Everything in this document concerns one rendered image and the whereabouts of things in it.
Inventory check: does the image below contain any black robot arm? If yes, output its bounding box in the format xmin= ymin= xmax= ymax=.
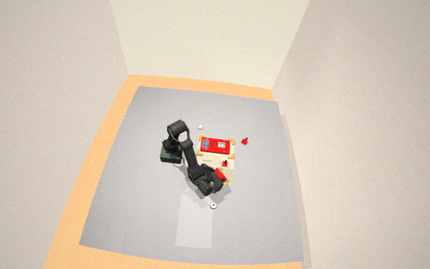
xmin=162 ymin=119 xmax=213 ymax=196

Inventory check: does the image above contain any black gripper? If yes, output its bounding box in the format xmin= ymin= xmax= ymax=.
xmin=200 ymin=164 xmax=225 ymax=192

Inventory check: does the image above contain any red hood shell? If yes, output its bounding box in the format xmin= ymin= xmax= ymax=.
xmin=214 ymin=168 xmax=227 ymax=182

